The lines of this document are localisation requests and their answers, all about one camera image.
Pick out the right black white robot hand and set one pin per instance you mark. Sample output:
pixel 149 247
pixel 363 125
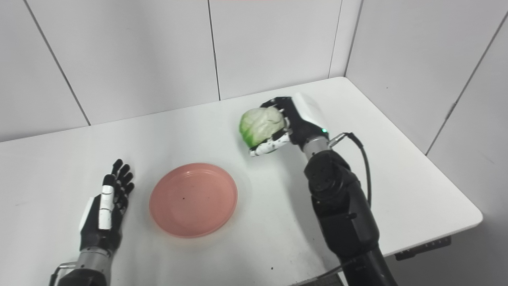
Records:
pixel 301 119

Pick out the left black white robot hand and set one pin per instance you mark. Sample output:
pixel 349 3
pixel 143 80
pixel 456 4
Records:
pixel 101 214

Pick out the green white cabbage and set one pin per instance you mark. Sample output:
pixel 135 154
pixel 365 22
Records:
pixel 260 126

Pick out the pink round plate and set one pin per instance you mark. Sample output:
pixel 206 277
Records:
pixel 193 200

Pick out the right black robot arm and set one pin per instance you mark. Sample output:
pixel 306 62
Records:
pixel 341 206

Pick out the black table control panel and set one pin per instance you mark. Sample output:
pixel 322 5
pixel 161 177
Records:
pixel 422 248

